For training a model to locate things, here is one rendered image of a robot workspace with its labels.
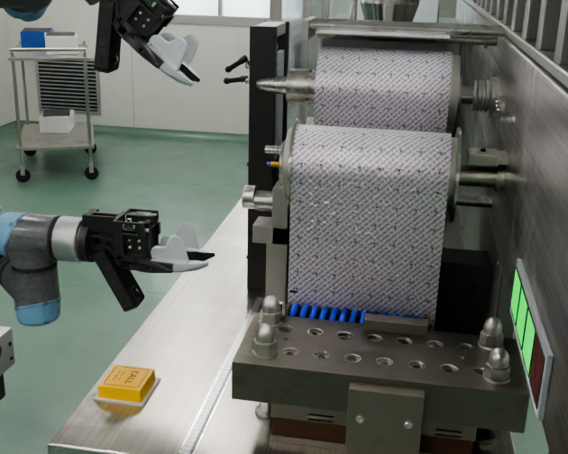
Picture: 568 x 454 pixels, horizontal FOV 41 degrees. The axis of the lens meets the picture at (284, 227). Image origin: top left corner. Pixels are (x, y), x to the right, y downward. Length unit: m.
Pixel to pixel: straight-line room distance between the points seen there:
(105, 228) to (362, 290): 0.42
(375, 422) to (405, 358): 0.10
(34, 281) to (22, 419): 1.63
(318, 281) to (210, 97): 5.85
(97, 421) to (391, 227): 0.53
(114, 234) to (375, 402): 0.49
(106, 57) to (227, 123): 5.78
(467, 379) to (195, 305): 0.66
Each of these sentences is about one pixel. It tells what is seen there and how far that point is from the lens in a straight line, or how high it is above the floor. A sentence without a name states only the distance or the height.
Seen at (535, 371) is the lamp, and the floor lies 1.18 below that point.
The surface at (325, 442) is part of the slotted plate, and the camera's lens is 1.12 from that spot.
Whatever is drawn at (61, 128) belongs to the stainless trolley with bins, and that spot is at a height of 0.30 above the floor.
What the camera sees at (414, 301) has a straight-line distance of 1.21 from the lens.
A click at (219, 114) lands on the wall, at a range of 7.01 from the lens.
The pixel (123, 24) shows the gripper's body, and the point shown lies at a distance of 1.22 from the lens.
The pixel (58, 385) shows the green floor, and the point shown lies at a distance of 3.10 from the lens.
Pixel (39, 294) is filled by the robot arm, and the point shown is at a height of 1.02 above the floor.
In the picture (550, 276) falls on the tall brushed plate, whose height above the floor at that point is 1.27.
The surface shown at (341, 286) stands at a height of 1.07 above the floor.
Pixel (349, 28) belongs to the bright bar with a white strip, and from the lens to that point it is 1.42.
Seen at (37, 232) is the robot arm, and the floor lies 1.13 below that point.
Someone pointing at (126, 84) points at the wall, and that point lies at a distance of 7.24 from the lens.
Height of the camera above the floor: 1.55
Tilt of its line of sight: 19 degrees down
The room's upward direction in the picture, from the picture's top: 2 degrees clockwise
